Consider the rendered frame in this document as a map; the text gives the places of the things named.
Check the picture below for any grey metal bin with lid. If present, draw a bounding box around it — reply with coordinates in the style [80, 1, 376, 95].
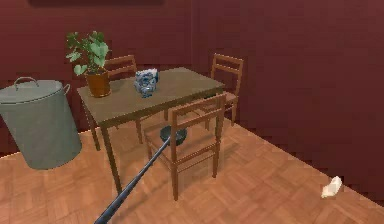
[0, 76, 83, 171]

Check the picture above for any white crumpled cloth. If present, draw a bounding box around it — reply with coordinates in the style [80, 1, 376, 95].
[320, 175, 344, 199]

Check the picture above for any green plant in brown pot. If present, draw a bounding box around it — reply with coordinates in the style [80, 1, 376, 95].
[65, 30, 112, 99]

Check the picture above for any brown wooden chair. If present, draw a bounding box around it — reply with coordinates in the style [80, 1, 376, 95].
[203, 52, 245, 131]
[103, 54, 170, 145]
[143, 92, 228, 202]

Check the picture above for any brown wooden table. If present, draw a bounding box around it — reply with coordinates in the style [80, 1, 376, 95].
[76, 67, 226, 195]

